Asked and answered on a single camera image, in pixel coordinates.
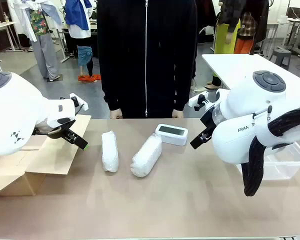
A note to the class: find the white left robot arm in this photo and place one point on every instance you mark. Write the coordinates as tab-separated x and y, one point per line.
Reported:
15	105

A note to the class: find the small white device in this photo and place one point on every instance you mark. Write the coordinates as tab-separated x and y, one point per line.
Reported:
282	19

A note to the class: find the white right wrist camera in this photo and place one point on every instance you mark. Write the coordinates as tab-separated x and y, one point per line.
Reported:
200	101

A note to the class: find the person in black hoodie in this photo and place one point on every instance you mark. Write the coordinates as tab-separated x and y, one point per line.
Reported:
145	50

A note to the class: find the white digital clock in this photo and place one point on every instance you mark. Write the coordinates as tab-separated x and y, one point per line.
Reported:
171	136

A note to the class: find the small brown bottle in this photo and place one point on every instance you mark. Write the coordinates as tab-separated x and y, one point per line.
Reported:
6	18

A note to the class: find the mannequin with floral shirt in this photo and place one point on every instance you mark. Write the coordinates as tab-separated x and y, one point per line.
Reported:
46	55

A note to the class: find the slim bubble-wrapped clock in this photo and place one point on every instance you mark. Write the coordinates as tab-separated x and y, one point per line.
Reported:
110	152

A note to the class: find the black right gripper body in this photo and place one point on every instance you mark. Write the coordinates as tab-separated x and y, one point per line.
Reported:
210	122

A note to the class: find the bulky bubble-wrapped clock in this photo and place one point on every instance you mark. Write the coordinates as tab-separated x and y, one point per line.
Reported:
146	157

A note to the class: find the mannequin with yellow apron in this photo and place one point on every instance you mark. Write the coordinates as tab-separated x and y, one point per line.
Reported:
225	37

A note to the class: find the grey stool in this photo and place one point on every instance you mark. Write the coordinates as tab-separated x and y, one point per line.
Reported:
280	56

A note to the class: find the person's right forearm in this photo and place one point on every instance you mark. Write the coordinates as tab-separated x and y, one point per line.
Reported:
111	96

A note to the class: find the person's left forearm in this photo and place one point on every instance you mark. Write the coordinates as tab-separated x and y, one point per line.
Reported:
182	96

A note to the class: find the white desk with bottle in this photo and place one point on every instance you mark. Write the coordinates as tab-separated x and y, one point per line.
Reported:
2	25

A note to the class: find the mannequin with blue jacket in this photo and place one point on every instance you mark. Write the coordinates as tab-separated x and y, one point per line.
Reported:
77	22

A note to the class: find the mannequin with plaid shirt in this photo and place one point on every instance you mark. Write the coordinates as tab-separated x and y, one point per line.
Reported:
247	27

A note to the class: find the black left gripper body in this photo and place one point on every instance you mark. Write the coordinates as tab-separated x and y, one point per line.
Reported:
57	131

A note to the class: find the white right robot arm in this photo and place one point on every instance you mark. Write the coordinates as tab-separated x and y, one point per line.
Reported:
240	112

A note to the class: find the clear plastic container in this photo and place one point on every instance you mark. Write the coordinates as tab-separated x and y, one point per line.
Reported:
285	162

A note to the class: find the person's right hand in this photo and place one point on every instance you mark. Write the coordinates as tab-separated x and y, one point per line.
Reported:
115	114

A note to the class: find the brown cardboard box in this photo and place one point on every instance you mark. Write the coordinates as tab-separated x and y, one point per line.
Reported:
47	155

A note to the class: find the orange cloth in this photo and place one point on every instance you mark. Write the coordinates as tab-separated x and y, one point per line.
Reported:
88	78

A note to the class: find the person's left hand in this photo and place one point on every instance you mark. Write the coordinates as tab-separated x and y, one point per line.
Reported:
178	114

